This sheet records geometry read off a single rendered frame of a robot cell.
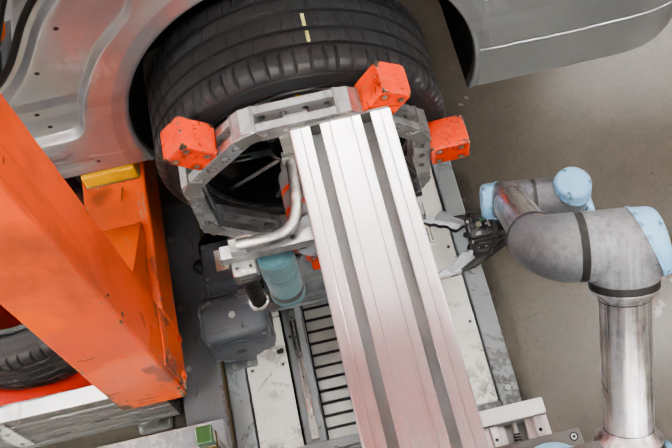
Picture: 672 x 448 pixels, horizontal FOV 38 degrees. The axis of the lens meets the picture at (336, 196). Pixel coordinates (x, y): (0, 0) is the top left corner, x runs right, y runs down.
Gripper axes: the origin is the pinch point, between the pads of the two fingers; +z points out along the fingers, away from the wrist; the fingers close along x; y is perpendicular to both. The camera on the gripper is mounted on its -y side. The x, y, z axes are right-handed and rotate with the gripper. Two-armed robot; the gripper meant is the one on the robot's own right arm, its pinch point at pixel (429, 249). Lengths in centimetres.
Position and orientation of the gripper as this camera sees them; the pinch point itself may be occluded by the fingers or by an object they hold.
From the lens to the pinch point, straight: 208.2
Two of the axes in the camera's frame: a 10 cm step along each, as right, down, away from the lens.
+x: 2.0, 8.7, -4.6
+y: -0.9, -4.5, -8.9
